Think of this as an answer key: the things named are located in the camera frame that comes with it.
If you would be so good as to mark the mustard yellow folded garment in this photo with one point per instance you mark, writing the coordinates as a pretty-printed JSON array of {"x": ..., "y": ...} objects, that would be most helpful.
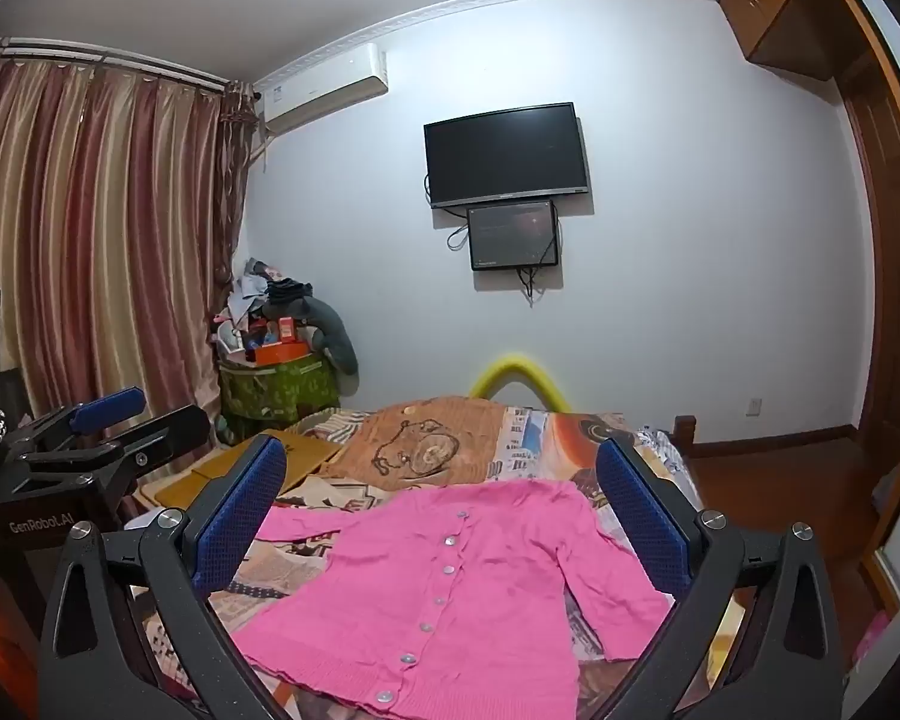
[{"x": 300, "y": 450}]

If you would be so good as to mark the yellow foam tube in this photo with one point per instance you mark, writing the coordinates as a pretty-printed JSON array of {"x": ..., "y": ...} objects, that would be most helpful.
[{"x": 517, "y": 361}]

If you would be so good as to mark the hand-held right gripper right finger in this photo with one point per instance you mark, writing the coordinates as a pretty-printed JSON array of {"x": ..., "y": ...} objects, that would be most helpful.
[{"x": 645, "y": 517}]

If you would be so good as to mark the small black wall monitor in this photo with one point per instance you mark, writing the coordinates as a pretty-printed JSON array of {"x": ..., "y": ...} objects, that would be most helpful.
[{"x": 514, "y": 234}]

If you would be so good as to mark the wooden wall cabinet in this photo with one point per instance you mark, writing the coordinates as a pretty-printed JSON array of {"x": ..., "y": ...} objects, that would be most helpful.
[{"x": 765, "y": 0}]

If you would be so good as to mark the orange box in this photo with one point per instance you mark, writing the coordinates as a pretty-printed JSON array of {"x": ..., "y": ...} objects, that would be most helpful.
[{"x": 277, "y": 352}]

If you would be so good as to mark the striped pink curtain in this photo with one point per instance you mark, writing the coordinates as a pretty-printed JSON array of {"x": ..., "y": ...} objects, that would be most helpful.
[{"x": 105, "y": 240}]

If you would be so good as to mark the pile of clothes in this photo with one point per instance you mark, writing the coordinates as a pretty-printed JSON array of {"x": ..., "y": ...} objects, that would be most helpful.
[{"x": 247, "y": 300}]

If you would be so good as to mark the pink button cardigan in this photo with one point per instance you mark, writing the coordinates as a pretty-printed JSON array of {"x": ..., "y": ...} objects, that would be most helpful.
[{"x": 457, "y": 600}]

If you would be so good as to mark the wooden bed frame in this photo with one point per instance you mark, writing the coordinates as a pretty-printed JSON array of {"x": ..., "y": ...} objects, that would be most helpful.
[{"x": 686, "y": 431}]

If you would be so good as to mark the white air conditioner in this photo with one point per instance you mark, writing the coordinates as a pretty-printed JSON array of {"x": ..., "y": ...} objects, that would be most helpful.
[{"x": 322, "y": 90}]

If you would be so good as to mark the black wall television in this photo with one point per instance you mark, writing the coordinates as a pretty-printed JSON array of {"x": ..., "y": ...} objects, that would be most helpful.
[{"x": 506, "y": 154}]

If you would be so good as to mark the white wall socket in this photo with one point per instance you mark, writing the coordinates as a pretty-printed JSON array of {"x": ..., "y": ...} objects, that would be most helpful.
[{"x": 754, "y": 406}]

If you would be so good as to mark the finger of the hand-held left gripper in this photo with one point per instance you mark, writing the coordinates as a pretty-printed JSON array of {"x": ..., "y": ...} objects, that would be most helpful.
[
  {"x": 165, "y": 431},
  {"x": 109, "y": 405}
]

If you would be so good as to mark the striped cloth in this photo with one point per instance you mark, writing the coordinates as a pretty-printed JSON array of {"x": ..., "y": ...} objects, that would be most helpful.
[{"x": 337, "y": 427}]

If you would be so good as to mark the printed blanket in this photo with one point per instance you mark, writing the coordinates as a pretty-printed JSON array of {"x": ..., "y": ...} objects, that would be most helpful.
[{"x": 540, "y": 435}]

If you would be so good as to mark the green storage box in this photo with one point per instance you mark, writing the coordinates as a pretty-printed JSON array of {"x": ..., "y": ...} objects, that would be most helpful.
[{"x": 277, "y": 390}]

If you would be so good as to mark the curtain rail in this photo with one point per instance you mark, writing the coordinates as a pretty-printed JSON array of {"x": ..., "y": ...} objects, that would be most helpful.
[{"x": 120, "y": 64}]

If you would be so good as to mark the wooden door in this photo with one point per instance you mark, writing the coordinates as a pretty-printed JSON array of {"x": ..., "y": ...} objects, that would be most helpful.
[{"x": 892, "y": 240}]

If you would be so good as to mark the grey plush toy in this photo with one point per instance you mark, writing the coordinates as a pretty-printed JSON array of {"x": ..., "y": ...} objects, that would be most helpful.
[{"x": 337, "y": 337}]

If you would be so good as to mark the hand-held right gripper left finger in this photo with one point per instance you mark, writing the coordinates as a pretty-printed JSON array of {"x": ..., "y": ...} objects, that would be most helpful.
[{"x": 240, "y": 510}]

